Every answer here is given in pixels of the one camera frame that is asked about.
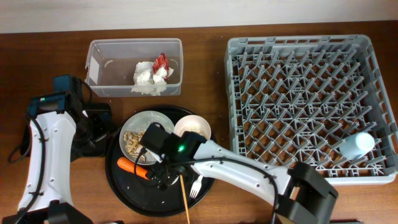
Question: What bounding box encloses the white napkin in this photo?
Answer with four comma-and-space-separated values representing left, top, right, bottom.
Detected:
131, 62, 167, 96

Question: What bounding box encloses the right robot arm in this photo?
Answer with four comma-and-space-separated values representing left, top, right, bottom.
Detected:
140, 123, 338, 224

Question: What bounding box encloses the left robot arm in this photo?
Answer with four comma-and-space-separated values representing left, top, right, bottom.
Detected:
2, 75, 116, 223

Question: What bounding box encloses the wooden chopstick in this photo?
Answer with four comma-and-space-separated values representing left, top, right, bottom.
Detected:
180, 179, 190, 224

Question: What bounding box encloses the orange carrot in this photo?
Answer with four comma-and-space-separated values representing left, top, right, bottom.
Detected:
117, 157, 149, 180

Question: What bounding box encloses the light blue cup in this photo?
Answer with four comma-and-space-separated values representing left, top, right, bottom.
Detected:
339, 132, 376, 160

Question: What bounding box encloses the white plastic fork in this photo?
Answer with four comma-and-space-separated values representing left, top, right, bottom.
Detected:
190, 175, 203, 199

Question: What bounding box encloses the grey plate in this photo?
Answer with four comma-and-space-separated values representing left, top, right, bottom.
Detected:
119, 111, 174, 162

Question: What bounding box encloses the wrapper with red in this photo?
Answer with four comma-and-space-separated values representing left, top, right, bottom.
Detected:
152, 53, 173, 85

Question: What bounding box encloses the round black tray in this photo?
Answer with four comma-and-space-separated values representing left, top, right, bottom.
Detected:
105, 106, 215, 217

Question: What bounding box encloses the pink bowl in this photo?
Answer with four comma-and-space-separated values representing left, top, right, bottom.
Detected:
174, 115, 211, 140

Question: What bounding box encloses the food scraps pile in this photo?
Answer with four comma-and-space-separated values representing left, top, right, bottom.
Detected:
123, 131, 144, 158

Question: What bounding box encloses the grey dishwasher rack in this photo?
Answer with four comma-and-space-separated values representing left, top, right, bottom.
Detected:
224, 34, 397, 185

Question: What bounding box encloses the black rectangular tray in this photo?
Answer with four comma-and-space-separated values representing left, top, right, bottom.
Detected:
17, 98, 116, 165

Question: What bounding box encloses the clear plastic bin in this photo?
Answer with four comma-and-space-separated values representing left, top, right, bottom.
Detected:
85, 38, 183, 97

